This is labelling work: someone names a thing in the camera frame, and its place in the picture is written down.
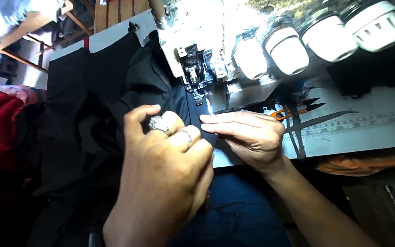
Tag wooden frame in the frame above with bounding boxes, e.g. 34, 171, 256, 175
0, 0, 95, 74

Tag red padded garment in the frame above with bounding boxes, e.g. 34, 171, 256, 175
0, 91, 25, 172

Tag grey curved tweezers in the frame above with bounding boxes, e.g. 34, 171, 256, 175
283, 110, 359, 134

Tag person's right hand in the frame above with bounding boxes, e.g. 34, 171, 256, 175
200, 111, 286, 176

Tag transparent ruler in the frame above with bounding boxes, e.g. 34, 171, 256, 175
283, 113, 395, 142

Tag orange-handled thread snips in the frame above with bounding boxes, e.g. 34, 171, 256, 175
269, 97, 326, 121

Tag person's left forearm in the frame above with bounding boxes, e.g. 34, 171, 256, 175
103, 216, 188, 247

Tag person's right forearm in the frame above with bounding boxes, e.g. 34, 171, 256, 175
263, 155, 380, 247

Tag dark narrow fabric strip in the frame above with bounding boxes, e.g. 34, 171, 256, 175
284, 106, 307, 159

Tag sewing machine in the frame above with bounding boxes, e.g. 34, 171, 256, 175
148, 0, 383, 115

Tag wooden slatted bench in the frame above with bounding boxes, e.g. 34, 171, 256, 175
93, 0, 151, 34

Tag person's legs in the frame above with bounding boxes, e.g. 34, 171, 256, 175
167, 169, 291, 247

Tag person's left hand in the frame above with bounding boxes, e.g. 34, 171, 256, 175
104, 104, 214, 237

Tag black fabric garment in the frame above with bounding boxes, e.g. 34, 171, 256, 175
28, 30, 216, 247

